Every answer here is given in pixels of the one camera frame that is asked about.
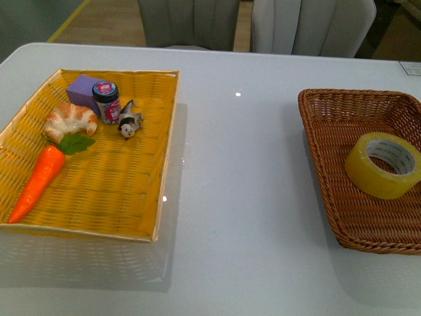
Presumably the brown wicker basket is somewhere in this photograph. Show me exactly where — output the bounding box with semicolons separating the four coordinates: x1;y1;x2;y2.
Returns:
298;89;420;255

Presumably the grey chair on left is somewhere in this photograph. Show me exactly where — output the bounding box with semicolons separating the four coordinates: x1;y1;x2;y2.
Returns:
137;0;240;51

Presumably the grey chair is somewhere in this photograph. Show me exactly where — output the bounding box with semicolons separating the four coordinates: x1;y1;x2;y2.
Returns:
251;0;376;58
137;0;240;51

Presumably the orange toy carrot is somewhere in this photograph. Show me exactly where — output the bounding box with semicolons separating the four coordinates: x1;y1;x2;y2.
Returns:
7;133;95;224

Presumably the small jar with pink label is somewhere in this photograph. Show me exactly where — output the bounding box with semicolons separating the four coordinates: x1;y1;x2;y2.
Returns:
92;80;121;124

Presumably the yellow clear tape roll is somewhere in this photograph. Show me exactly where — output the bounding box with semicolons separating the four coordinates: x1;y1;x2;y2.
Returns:
345;132;420;199

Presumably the grey chair on right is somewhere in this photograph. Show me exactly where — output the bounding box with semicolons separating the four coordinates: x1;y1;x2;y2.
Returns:
251;0;376;58

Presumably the yellow woven basket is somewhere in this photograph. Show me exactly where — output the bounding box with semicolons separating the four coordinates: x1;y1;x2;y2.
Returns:
1;69;180;242

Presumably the purple foam cube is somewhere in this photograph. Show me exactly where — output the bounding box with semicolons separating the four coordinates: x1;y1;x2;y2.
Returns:
66;74;100;111

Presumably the panda figurine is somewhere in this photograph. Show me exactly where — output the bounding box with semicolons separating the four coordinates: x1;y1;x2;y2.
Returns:
118;99;144;140

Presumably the toy croissant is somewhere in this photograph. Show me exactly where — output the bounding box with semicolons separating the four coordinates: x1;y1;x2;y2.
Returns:
43;103;97;144

